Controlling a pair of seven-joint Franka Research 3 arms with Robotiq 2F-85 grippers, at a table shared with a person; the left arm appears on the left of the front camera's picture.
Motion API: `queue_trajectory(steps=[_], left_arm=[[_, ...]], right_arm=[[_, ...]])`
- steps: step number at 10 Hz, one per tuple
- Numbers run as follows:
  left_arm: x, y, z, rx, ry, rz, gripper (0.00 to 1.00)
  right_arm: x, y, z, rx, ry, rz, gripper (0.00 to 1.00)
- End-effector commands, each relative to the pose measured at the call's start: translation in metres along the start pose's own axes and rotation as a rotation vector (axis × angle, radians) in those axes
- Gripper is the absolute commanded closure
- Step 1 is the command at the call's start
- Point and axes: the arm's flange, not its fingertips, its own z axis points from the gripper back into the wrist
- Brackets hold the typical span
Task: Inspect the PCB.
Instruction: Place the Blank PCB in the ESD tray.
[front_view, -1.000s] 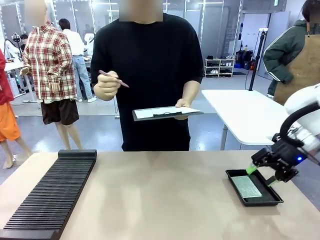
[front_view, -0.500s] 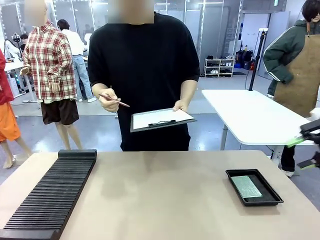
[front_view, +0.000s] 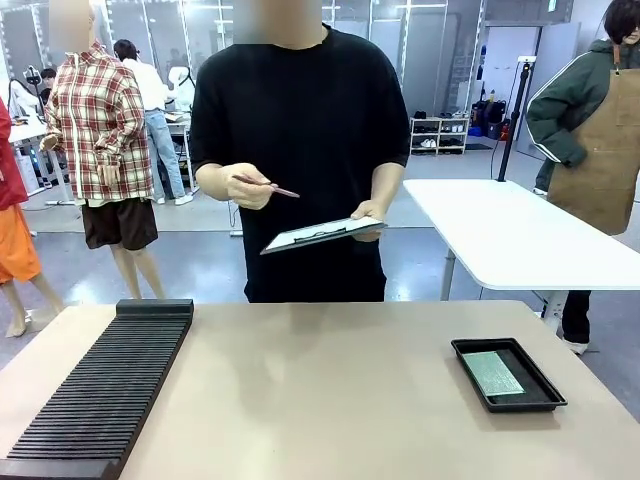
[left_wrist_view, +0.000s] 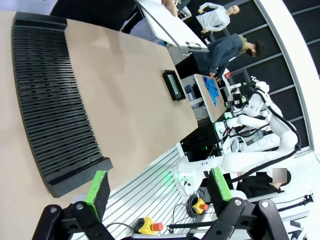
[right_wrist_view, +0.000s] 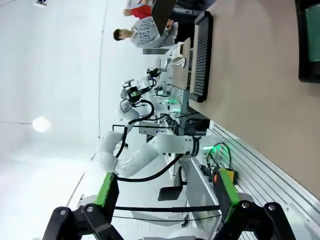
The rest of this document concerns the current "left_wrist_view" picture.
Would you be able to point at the person in black T-shirt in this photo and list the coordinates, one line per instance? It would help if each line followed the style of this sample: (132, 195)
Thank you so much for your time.
(100, 12)

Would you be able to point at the wooden background table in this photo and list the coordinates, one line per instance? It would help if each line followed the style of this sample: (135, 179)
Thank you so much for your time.
(212, 112)

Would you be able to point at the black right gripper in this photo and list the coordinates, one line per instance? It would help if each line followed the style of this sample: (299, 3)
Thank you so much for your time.
(239, 100)

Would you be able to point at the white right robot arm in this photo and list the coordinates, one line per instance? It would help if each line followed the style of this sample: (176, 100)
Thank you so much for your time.
(250, 157)

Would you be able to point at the grey clipboard with black clip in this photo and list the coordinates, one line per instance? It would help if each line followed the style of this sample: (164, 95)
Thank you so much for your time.
(170, 27)

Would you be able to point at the black slotted PCB rack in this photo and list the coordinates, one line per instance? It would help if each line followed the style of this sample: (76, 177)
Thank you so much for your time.
(50, 100)

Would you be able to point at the black tripod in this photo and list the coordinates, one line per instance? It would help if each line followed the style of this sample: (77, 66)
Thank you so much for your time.
(308, 198)

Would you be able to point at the mannequin in white shirt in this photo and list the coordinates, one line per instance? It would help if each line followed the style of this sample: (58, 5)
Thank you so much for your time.
(215, 20)

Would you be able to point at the blue cloth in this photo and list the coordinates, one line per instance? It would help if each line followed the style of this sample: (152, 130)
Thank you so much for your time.
(211, 87)

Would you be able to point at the yellow emergency stop button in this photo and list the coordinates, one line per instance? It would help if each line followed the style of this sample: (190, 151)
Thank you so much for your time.
(198, 206)
(147, 225)

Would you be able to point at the seated person in black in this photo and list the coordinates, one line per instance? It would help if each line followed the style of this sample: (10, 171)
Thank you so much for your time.
(255, 185)

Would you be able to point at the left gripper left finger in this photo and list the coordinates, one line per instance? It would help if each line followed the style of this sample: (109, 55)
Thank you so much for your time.
(96, 195)

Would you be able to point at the black computer case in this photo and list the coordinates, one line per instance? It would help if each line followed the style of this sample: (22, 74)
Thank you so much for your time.
(197, 140)

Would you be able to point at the pale green PCB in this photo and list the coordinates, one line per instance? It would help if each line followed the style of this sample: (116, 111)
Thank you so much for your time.
(174, 84)

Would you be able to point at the person in dark green jacket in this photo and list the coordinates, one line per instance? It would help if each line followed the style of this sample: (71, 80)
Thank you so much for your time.
(220, 52)

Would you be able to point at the black rectangular tray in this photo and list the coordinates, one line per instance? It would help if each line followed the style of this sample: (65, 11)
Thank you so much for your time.
(165, 80)

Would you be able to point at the person's left hand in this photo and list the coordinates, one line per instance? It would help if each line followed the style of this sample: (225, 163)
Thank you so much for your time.
(172, 6)

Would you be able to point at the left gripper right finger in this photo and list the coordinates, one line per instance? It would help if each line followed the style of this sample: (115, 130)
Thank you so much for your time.
(225, 190)

